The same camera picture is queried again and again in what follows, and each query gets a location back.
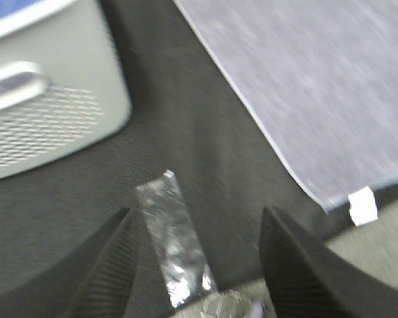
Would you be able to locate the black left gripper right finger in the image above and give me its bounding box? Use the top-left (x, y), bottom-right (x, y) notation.
top-left (259, 207), bottom-right (398, 317)

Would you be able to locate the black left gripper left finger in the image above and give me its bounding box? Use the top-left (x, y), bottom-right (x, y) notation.
top-left (0, 208), bottom-right (138, 317)

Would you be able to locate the grey-blue towel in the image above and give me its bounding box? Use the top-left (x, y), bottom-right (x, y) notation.
top-left (176, 1), bottom-right (398, 226)

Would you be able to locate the left clear tape strip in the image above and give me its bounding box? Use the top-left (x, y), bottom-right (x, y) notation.
top-left (135, 170), bottom-right (217, 309)

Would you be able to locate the grey perforated laundry basket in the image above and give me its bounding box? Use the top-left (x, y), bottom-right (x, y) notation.
top-left (0, 1), bottom-right (131, 179)

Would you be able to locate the blue cloth in basket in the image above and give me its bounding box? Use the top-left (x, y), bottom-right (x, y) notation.
top-left (0, 0), bottom-right (41, 19)

